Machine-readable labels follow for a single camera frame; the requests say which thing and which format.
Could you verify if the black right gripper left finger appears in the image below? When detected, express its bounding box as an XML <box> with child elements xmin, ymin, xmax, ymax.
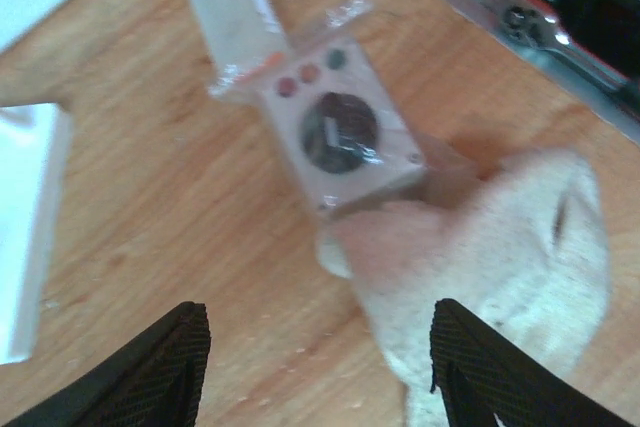
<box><xmin>7</xmin><ymin>302</ymin><xmax>210</xmax><ymax>426</ymax></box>

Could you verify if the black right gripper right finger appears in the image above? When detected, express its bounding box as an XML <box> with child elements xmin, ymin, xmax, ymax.
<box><xmin>430</xmin><ymin>298</ymin><xmax>629</xmax><ymax>427</ymax></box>

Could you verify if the grey metal plate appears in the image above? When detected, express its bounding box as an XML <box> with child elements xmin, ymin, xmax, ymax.
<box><xmin>189</xmin><ymin>0</ymin><xmax>290</xmax><ymax>78</ymax></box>

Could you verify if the chrome ratchet wrench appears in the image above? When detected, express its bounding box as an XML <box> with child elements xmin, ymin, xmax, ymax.
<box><xmin>498</xmin><ymin>0</ymin><xmax>639</xmax><ymax>118</ymax></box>

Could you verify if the white peg base plate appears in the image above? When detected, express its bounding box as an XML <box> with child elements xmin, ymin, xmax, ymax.
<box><xmin>1</xmin><ymin>103</ymin><xmax>73</xmax><ymax>365</ymax></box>

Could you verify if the bagged timer switch module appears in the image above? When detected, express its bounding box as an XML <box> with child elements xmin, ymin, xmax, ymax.
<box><xmin>210</xmin><ymin>0</ymin><xmax>426</xmax><ymax>220</ymax></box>

